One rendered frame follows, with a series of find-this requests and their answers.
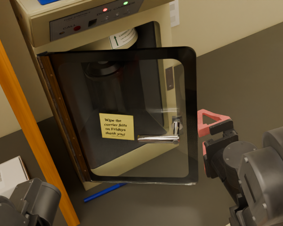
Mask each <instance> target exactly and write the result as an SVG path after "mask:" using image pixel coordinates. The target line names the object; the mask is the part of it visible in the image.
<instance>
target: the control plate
mask: <svg viewBox="0 0 283 226"><path fill-rule="evenodd" d="M126 1H128V3H127V4H125V5H123V3H124V2H126ZM143 1H144V0H116V1H113V2H110V3H107V4H103V5H100V6H97V7H94V8H91V9H87V10H85V11H82V12H78V13H75V14H72V15H69V16H66V17H62V18H59V19H56V20H53V21H50V22H49V28H50V42H51V41H54V40H57V39H60V38H63V37H66V36H69V35H72V34H75V33H78V32H81V31H84V30H87V29H90V28H93V27H96V26H99V25H101V24H104V23H107V22H111V21H113V20H116V19H119V18H122V17H125V16H128V15H131V14H134V13H137V12H138V11H139V9H140V7H141V5H142V3H143ZM105 8H108V9H107V10H106V11H102V10H103V9H105ZM128 9H130V12H129V13H128V12H126V10H128ZM116 13H119V16H118V17H117V16H115V14H116ZM105 17H108V18H107V19H108V20H105V19H104V18H105ZM94 19H97V22H96V24H95V25H93V26H89V27H88V24H89V21H91V20H94ZM76 26H80V27H81V28H80V29H79V30H77V31H74V28H75V27H76ZM62 31H64V32H65V33H63V34H61V35H60V34H59V33H60V32H62Z"/></svg>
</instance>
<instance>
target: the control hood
mask: <svg viewBox="0 0 283 226"><path fill-rule="evenodd" d="M113 1H116V0H58V1H55V2H52V3H49V4H45V5H41V4H40V3H39V2H38V0H15V3H16V5H17V8H18V11H19V13H20V16H21V19H22V22H23V24H24V27H25V29H26V32H27V35H28V38H29V40H30V43H31V44H32V46H33V47H35V48H36V47H39V46H42V45H45V44H48V43H51V42H54V41H57V40H60V39H63V38H66V37H69V36H72V35H75V34H78V33H81V32H83V31H81V32H78V33H75V34H72V35H69V36H66V37H63V38H60V39H57V40H54V41H51V42H50V28H49V22H50V21H53V20H56V19H59V18H62V17H66V16H69V15H72V14H75V13H78V12H82V11H85V10H87V9H91V8H94V7H97V6H100V5H103V4H107V3H110V2H113ZM172 1H175V0H144V1H143V3H142V5H141V7H140V9H139V11H138V12H137V13H140V12H143V11H146V10H149V9H152V8H155V7H157V6H160V5H163V4H166V3H169V2H172ZM137 13H134V14H137ZM134 14H131V15H134ZM131 15H128V16H131ZM128 16H125V17H128ZM125 17H122V18H125ZM122 18H119V19H122ZM119 19H116V20H119ZM116 20H113V21H116ZM113 21H111V22H113ZM107 23H110V22H107ZM107 23H104V24H101V25H99V26H102V25H105V24H107ZM96 27H98V26H96ZM93 28H95V27H93ZM90 29H92V28H90ZM90 29H87V30H90ZM84 31H86V30H84Z"/></svg>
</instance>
